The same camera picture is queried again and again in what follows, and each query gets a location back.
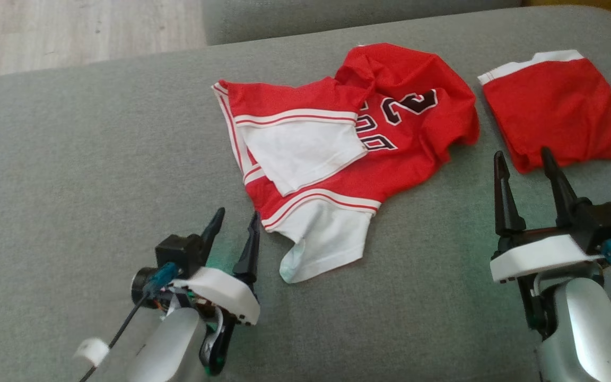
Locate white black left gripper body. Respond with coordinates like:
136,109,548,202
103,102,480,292
173,267,261,325

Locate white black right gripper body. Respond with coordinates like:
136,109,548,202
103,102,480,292
490,228,603,284

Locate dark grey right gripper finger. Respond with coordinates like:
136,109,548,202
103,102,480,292
494,151,526,237
542,147,592,229

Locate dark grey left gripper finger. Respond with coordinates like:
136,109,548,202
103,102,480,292
233,211,261,284
199,207,226,263

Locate red shorts white stripe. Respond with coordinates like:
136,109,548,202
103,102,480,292
478,49,611,175

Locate red jersey white sleeves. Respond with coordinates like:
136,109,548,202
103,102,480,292
211,42,481,284

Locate large grey sofa seat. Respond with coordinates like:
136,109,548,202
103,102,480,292
0,5,611,382

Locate grey sofa ottoman cushion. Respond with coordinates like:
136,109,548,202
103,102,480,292
202,0,523,46

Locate white cable label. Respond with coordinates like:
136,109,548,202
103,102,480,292
74,337,110,367

